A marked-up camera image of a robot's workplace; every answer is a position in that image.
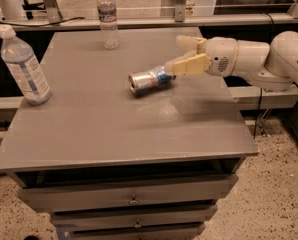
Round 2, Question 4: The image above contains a black cable on rail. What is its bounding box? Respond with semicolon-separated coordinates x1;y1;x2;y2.
0;16;87;28

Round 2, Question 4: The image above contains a grey drawer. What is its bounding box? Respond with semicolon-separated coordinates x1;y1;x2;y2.
18;174;238;212
51;203;217;231
59;223;205;240

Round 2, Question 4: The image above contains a middle grey drawer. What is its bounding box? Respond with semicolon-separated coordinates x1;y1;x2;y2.
51;203;217;231

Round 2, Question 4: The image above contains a black hanging cable at right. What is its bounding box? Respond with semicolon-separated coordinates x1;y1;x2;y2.
253;13;276;140

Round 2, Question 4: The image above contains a grey metal railing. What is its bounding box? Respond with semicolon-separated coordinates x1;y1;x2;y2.
0;0;298;30

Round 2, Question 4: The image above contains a clear water bottle at back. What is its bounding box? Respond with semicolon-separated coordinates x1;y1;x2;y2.
97;0;119;49

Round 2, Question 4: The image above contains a top grey drawer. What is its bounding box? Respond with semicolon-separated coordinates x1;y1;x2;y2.
18;174;238;212

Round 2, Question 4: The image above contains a blue silver redbull can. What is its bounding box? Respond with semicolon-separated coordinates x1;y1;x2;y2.
128;66;176;95

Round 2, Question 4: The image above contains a bottom grey drawer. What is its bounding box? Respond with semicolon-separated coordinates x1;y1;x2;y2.
59;223;205;240

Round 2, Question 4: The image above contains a grey drawer cabinet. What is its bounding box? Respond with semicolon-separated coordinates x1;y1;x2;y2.
0;26;259;240

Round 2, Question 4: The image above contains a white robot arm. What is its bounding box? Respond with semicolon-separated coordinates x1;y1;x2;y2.
164;31;298;91

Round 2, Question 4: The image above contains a labelled water bottle at left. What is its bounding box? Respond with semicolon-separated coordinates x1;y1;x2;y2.
0;25;51;105

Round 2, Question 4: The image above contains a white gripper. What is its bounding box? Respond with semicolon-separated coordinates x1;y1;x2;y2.
164;35;238;77

